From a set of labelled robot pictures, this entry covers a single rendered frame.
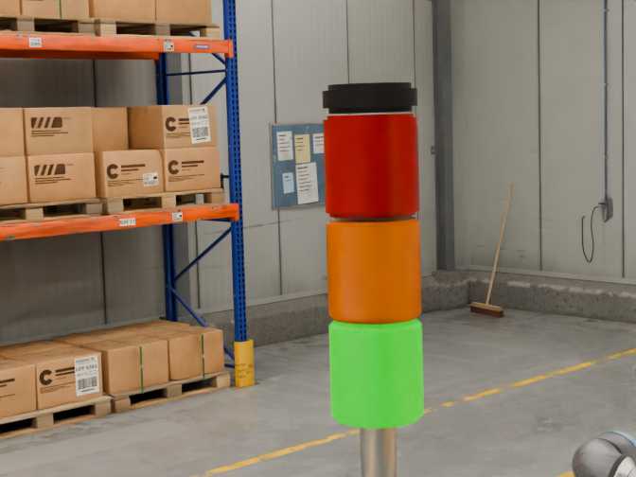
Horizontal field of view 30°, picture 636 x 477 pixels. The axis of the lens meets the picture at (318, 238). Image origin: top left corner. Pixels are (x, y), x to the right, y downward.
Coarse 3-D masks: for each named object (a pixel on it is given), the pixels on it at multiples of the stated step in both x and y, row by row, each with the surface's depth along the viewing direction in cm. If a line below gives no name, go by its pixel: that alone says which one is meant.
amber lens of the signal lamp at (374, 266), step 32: (352, 224) 61; (384, 224) 61; (416, 224) 62; (352, 256) 61; (384, 256) 61; (416, 256) 62; (352, 288) 61; (384, 288) 61; (416, 288) 62; (352, 320) 62; (384, 320) 61
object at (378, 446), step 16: (336, 96) 61; (352, 96) 60; (368, 96) 60; (384, 96) 60; (400, 96) 61; (416, 96) 62; (336, 112) 61; (352, 112) 61; (368, 112) 60; (384, 112) 60; (368, 432) 64; (384, 432) 63; (368, 448) 64; (384, 448) 63; (368, 464) 64; (384, 464) 64
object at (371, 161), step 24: (336, 120) 61; (360, 120) 60; (384, 120) 60; (408, 120) 61; (336, 144) 61; (360, 144) 60; (384, 144) 60; (408, 144) 61; (336, 168) 61; (360, 168) 60; (384, 168) 60; (408, 168) 61; (336, 192) 61; (360, 192) 61; (384, 192) 61; (408, 192) 61; (336, 216) 62; (360, 216) 61; (384, 216) 61
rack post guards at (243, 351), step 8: (240, 344) 1033; (248, 344) 1038; (240, 352) 1033; (248, 352) 1038; (240, 360) 1034; (248, 360) 1039; (240, 368) 1035; (248, 368) 1039; (240, 376) 1036; (248, 376) 1040; (240, 384) 1036; (248, 384) 1040
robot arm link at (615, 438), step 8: (608, 432) 279; (616, 432) 280; (608, 440) 271; (616, 440) 273; (624, 440) 275; (632, 440) 277; (616, 448) 269; (624, 448) 272; (632, 448) 275; (632, 456) 273
